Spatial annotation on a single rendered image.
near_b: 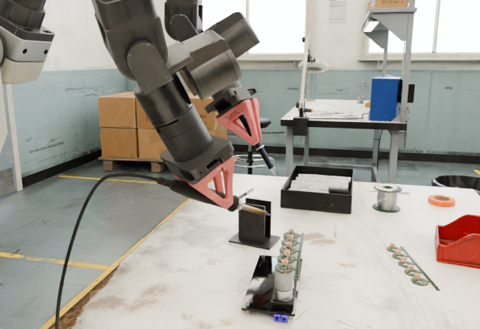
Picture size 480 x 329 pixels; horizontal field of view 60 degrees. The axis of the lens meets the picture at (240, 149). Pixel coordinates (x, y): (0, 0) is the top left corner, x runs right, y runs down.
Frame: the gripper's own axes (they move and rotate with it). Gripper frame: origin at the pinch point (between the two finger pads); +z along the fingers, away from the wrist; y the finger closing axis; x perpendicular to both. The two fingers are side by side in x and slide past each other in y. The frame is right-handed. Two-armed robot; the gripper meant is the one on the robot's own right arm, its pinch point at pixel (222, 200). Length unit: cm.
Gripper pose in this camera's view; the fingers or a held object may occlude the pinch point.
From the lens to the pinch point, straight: 59.9
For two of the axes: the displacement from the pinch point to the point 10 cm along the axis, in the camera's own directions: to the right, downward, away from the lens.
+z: 4.1, 7.9, 4.5
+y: -5.5, -1.8, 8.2
